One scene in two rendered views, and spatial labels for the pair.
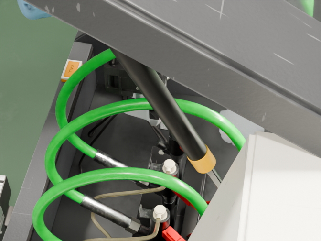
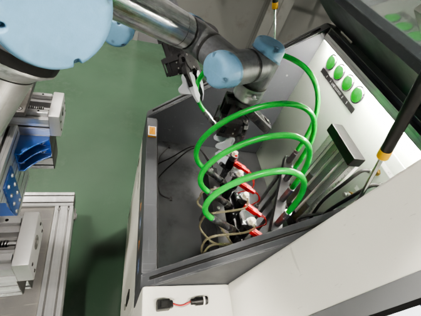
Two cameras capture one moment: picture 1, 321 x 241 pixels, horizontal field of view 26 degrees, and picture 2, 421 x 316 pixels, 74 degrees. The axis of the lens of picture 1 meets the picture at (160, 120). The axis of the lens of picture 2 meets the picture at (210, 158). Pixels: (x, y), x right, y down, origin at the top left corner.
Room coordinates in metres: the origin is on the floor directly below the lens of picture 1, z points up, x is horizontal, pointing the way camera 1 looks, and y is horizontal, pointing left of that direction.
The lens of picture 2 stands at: (0.15, 0.41, 1.69)
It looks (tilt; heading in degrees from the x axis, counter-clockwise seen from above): 43 degrees down; 326
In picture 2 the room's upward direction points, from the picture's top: 24 degrees clockwise
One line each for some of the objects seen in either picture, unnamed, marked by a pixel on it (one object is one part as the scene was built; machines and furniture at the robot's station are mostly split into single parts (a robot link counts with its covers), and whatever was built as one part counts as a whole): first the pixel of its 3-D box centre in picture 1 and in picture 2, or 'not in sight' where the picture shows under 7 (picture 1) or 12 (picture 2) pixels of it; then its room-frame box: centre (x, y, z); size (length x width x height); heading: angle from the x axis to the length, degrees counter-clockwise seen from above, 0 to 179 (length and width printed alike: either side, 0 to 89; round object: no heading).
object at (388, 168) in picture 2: not in sight; (356, 206); (0.39, -0.24, 1.20); 0.13 x 0.03 x 0.31; 170
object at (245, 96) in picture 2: not in sight; (249, 91); (0.68, 0.02, 1.34); 0.08 x 0.08 x 0.05
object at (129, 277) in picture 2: not in sight; (131, 246); (0.72, 0.22, 0.44); 0.65 x 0.02 x 0.68; 170
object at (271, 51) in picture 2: not in sight; (260, 63); (0.68, 0.02, 1.41); 0.09 x 0.08 x 0.11; 112
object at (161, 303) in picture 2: not in sight; (182, 302); (0.31, 0.20, 0.99); 0.12 x 0.02 x 0.02; 83
